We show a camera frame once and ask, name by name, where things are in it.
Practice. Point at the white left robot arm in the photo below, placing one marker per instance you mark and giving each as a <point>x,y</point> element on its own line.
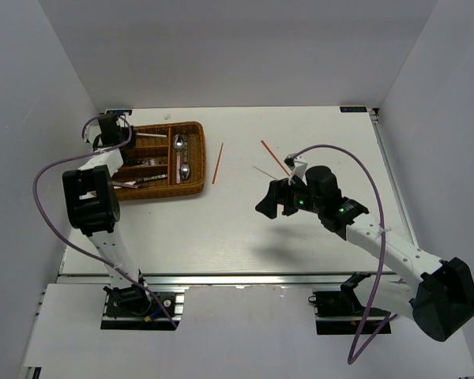
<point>93,207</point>

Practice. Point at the aluminium table edge rail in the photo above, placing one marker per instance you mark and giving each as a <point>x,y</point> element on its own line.
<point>309,279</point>

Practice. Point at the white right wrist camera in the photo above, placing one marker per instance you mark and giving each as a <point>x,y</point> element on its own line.
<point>298,166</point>

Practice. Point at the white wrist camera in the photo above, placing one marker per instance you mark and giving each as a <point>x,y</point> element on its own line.
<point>298,166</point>
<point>90,134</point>

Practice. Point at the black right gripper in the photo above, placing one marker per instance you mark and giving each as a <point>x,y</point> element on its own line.
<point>277,193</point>

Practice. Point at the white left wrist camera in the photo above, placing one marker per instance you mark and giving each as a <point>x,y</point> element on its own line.
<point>90,134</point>

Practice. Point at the thin white chopstick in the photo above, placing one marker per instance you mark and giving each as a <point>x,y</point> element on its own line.
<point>151,135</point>

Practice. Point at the thin metal chopstick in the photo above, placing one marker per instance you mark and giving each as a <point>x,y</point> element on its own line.
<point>264,172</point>

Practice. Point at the woven wicker cutlery tray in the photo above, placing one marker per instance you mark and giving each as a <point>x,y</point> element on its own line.
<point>183,153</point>

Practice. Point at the blue label left corner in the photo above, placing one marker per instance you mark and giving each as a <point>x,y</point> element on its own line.
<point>126,112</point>

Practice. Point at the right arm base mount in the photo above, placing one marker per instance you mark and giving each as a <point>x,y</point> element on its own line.
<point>338,313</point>

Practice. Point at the orange chopstick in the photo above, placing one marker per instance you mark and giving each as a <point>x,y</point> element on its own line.
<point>216,168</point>
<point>274,156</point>

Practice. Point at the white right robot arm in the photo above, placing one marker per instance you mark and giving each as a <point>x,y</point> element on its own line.
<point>436,294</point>

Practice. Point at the blue label right corner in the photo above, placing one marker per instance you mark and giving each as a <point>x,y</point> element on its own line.
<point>352,109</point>

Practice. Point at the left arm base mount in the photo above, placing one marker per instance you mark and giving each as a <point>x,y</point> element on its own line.
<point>133,309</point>

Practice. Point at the black handled knife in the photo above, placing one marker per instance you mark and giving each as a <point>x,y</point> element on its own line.
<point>150,179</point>

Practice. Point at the pink handled fork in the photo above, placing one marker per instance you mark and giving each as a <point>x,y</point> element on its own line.
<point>125,185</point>

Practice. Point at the black handled fork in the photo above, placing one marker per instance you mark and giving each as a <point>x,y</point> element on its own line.
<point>143,162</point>

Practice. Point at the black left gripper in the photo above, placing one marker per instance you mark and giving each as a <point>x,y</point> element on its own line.
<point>126,131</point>

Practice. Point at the blue label corner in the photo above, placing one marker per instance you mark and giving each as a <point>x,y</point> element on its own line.
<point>126,112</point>
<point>352,109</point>

